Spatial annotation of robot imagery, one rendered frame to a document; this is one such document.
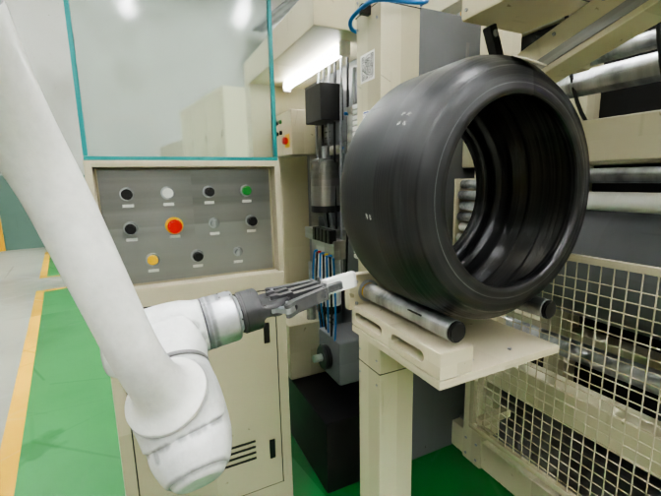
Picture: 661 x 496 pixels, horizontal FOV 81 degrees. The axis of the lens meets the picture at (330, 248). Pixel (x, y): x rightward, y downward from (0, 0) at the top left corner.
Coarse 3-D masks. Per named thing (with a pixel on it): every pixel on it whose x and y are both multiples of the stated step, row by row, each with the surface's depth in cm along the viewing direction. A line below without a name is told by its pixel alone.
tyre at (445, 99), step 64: (512, 64) 74; (384, 128) 75; (448, 128) 68; (512, 128) 101; (576, 128) 83; (384, 192) 72; (512, 192) 109; (576, 192) 87; (384, 256) 78; (448, 256) 72; (512, 256) 103
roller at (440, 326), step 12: (372, 288) 103; (384, 288) 101; (372, 300) 102; (384, 300) 97; (396, 300) 93; (408, 300) 91; (396, 312) 92; (408, 312) 88; (420, 312) 85; (432, 312) 83; (420, 324) 85; (432, 324) 81; (444, 324) 78; (456, 324) 77; (444, 336) 78; (456, 336) 77
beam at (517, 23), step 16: (464, 0) 107; (480, 0) 103; (496, 0) 98; (512, 0) 96; (528, 0) 97; (544, 0) 97; (560, 0) 97; (576, 0) 97; (464, 16) 108; (480, 16) 106; (496, 16) 106; (512, 16) 106; (528, 16) 106; (544, 16) 106; (560, 16) 107
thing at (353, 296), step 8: (360, 272) 108; (368, 272) 108; (360, 280) 106; (368, 280) 107; (376, 280) 109; (352, 288) 106; (360, 288) 106; (352, 296) 106; (360, 296) 107; (352, 304) 106
